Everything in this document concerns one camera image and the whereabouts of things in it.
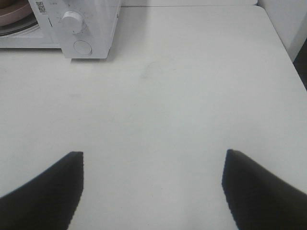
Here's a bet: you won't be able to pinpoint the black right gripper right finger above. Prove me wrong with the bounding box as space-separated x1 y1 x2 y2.
222 149 307 230

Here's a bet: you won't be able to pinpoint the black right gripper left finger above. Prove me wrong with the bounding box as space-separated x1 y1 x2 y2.
0 151 84 230

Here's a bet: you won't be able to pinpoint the round white door button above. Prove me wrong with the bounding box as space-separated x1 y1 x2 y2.
73 40 92 55

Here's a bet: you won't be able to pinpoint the pink round plate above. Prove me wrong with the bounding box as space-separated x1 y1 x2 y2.
0 0 33 26

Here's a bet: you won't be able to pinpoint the white microwave oven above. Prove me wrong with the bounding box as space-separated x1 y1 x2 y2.
0 0 121 59

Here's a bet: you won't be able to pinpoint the lower white microwave knob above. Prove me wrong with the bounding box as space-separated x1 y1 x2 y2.
61 11 84 34

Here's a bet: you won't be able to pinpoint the glass microwave turntable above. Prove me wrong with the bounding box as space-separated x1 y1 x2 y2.
0 19 38 36

